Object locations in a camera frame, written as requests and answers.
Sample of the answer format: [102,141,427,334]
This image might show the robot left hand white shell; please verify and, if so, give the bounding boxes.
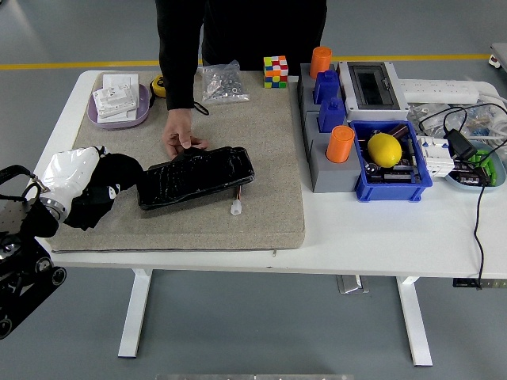
[39,145,120,214]

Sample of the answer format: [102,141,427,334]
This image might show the person's right hand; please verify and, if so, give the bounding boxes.
[161,108,210,158]

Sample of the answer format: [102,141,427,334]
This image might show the black rag with red tag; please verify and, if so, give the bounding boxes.
[63,152,146,231]

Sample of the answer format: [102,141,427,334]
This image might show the black film-wrapped panel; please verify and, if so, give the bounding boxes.
[136,145,255,211]

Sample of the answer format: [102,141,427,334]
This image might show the black desk height controller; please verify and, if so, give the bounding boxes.
[453,278,507,289]

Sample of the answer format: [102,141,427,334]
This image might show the purple tray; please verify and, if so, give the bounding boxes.
[86,82,151,131]

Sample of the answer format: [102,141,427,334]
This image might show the yellow tape measure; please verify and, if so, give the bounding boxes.
[149,74,167,108]

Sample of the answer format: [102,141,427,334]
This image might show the white flat packet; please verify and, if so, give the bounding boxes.
[97,107,138,124]

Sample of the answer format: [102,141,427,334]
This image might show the clear bag of screws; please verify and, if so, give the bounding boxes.
[200,59,251,105]

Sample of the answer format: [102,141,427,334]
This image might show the grey-brown mat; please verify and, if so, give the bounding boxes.
[45,70,307,254]

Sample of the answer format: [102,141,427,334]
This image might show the colourful puzzle cube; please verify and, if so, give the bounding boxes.
[263,55,289,89]

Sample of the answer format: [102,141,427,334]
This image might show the person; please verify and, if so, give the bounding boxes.
[154,0,328,76]

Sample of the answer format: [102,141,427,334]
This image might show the blue block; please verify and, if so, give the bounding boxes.
[313,70,341,106]
[318,97,348,134]

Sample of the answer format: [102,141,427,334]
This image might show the orange cylinder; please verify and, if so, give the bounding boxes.
[309,46,333,79]
[325,125,356,164]

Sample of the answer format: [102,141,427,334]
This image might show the white table leg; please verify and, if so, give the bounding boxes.
[117,268,154,359]
[395,275,433,367]

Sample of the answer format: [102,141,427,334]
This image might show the grey block holder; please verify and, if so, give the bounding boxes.
[296,62,364,194]

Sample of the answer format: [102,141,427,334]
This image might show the white grey distribution box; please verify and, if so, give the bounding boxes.
[337,60,410,123]

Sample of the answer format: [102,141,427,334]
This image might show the yellow lemon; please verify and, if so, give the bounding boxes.
[367,132,403,167]

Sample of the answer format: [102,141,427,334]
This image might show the blue plastic bin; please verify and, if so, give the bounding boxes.
[349,120,433,203]

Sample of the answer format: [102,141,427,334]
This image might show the brown cylindrical component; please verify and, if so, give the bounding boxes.
[387,123,411,140]

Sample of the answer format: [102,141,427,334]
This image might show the black electronic module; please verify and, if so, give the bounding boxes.
[368,165,421,185]

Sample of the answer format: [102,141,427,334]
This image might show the grey metal floor plate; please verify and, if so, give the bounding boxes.
[336,275,370,295]

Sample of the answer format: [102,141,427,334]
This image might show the clear bag of parts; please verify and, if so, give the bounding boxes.
[407,101,496,138]

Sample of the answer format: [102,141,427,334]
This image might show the white circuit breaker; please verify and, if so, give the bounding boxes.
[415,135,456,178]

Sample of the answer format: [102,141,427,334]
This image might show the white power strip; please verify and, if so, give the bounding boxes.
[398,78,480,105]

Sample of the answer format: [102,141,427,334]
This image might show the dark relay module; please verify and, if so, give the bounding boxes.
[451,160,492,187]

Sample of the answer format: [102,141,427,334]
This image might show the green terminal block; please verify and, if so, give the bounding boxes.
[469,149,499,187]

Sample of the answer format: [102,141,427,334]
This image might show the light blue dish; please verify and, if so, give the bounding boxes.
[444,139,507,194]

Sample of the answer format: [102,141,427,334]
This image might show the white cart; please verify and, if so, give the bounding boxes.
[489,42,507,72]

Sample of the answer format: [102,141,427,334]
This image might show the white wall socket plate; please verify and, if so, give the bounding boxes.
[92,85,139,116]

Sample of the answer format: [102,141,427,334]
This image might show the white switch box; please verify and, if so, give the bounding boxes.
[101,73,140,110]

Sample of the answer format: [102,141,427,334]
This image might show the white plug with wires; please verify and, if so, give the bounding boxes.
[230,185,243,216]

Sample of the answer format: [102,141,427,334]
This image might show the black power adapter with cord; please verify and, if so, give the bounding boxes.
[417,102,507,291]

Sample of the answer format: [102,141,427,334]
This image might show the white cable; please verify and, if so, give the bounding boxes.
[477,85,507,146]

